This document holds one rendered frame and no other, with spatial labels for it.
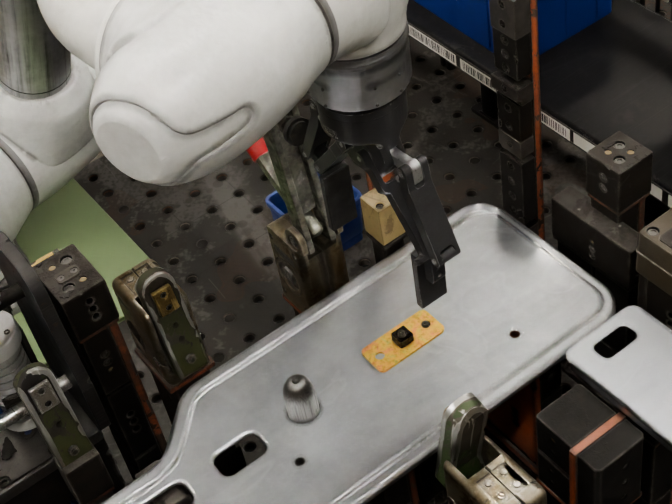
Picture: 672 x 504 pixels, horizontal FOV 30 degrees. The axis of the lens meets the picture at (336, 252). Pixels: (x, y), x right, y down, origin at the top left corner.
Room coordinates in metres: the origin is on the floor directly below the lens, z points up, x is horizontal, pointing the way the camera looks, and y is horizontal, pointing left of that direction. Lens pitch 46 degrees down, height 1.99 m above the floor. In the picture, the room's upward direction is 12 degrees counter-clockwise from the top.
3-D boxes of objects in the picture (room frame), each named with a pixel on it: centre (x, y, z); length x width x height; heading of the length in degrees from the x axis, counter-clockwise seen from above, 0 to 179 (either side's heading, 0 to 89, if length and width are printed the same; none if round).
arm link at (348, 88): (0.82, -0.05, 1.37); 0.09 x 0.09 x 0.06
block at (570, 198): (0.93, -0.29, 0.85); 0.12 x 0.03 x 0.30; 28
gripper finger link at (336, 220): (0.88, -0.01, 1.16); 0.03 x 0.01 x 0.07; 118
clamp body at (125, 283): (0.91, 0.20, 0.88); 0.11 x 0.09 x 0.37; 28
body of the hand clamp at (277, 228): (0.96, 0.03, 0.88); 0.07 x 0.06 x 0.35; 28
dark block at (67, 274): (0.89, 0.27, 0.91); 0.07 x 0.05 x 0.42; 28
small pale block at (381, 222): (0.97, -0.06, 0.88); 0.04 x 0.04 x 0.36; 28
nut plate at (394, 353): (0.82, -0.05, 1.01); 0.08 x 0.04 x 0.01; 118
